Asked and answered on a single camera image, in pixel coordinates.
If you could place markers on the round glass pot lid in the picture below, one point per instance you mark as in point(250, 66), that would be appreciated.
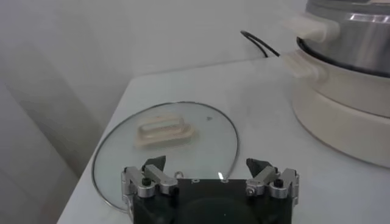
point(164, 132)

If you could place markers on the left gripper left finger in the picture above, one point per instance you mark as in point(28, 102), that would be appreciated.
point(160, 178)

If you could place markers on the cream electric cooker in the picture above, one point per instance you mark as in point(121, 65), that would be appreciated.
point(350, 121)

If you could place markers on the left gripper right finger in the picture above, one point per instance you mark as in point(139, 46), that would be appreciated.
point(262, 179)

